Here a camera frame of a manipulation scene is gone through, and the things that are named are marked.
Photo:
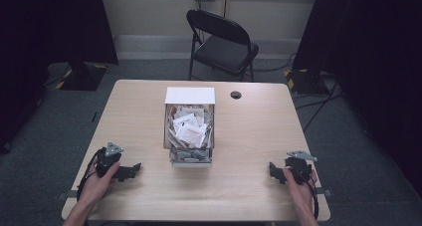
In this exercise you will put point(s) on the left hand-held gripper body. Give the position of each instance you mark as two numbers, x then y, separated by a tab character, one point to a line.
108	158

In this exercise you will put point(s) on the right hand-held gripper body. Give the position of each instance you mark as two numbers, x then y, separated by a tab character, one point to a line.
299	168

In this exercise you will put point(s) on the person's right hand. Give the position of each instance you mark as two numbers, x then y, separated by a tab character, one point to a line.
300	194

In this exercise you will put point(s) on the person's left hand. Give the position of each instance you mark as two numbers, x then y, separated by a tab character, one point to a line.
96	186

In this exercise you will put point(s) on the small black pen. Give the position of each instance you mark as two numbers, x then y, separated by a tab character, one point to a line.
94	116

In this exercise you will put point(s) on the pile of white paper packets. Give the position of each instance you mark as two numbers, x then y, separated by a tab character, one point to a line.
189	129

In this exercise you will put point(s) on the clear box with white lid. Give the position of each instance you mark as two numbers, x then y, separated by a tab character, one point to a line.
189	126

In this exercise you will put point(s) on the black stand base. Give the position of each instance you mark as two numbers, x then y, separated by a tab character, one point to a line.
307	81
84	78

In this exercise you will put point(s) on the black folding chair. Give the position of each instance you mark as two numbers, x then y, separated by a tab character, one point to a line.
225	50

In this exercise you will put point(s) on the black curtain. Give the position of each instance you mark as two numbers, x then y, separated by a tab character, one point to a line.
49	30
371	53

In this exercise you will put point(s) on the grey table bracket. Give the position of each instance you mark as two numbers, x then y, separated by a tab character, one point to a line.
66	195
324	191

